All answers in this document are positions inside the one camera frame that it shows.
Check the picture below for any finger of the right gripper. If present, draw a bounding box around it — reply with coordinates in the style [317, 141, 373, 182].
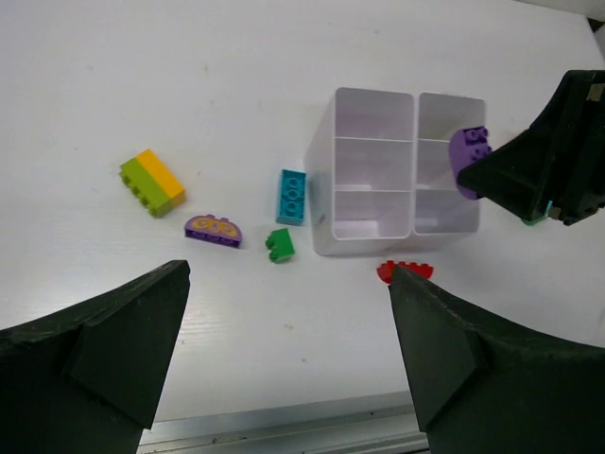
[458, 70, 604, 226]

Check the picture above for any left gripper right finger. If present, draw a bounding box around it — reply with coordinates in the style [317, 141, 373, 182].
[389, 267, 604, 453]

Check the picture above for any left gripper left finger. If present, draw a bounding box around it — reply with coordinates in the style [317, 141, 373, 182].
[1, 260, 190, 453]

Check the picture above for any purple sloped lego brick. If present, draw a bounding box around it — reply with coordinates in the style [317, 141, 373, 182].
[448, 125, 492, 201]

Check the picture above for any green square lego brick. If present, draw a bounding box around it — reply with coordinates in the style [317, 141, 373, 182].
[521, 215, 548, 226]

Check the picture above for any right white divided container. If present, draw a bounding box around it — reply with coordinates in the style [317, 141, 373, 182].
[414, 93, 486, 236]

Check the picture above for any white divided container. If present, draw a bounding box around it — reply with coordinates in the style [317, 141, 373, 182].
[304, 87, 415, 256]
[414, 93, 486, 236]

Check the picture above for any red arched lego brick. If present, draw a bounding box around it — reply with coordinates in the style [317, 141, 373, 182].
[375, 259, 439, 288]

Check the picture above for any purple arched lego with print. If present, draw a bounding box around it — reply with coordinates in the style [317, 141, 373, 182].
[183, 214, 243, 249]

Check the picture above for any left white divided container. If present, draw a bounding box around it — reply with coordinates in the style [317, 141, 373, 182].
[304, 87, 415, 256]

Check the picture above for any yellow and lime lego stack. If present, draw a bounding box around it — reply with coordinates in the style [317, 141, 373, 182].
[119, 148, 186, 218]

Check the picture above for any small green lego brick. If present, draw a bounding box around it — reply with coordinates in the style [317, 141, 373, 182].
[265, 228, 295, 263]

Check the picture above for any teal lego brick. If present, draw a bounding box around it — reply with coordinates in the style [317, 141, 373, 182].
[276, 169, 306, 226]

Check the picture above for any aluminium table rail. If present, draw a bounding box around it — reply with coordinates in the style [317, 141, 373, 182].
[137, 392, 429, 453]

